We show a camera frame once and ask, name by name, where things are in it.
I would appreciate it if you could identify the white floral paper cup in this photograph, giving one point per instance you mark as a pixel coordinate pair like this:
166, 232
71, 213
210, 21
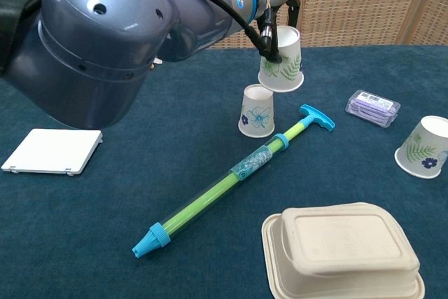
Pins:
255, 113
285, 76
421, 148

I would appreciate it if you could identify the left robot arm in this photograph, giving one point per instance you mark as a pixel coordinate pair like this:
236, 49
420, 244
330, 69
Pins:
105, 50

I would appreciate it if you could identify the woven bamboo folding screen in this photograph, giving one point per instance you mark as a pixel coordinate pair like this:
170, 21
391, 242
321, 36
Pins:
350, 5

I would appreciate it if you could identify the clear purple plastic box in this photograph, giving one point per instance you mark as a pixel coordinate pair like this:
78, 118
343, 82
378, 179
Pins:
372, 108

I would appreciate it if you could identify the green blue water pump toy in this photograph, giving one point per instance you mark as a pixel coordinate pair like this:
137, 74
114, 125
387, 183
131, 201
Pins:
210, 197

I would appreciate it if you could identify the beige pulp food container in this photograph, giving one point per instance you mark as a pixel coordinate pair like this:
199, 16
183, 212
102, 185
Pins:
343, 250

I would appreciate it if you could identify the white flat square box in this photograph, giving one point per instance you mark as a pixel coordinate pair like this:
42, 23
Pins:
52, 152

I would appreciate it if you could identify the blue felt table cover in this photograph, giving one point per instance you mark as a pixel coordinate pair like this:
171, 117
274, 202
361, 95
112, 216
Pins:
105, 225

